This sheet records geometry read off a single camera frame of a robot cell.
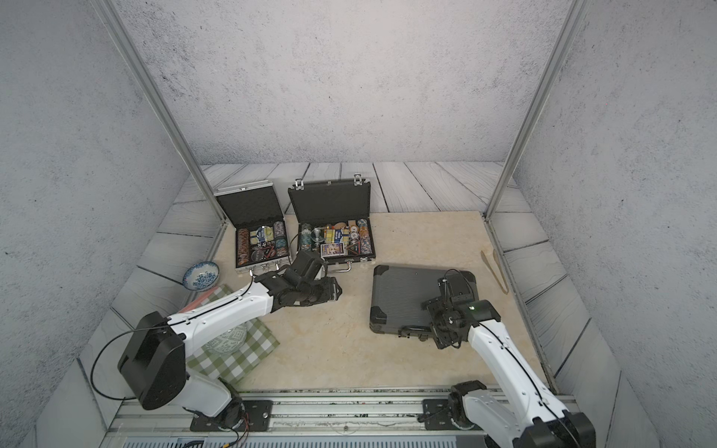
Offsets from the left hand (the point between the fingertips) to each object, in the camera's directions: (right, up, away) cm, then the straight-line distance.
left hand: (341, 294), depth 84 cm
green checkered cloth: (-30, -21, -3) cm, 37 cm away
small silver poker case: (-34, +19, +28) cm, 48 cm away
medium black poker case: (-5, +23, +31) cm, 39 cm away
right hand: (+25, -6, -3) cm, 25 cm away
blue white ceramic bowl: (-51, +3, +16) cm, 53 cm away
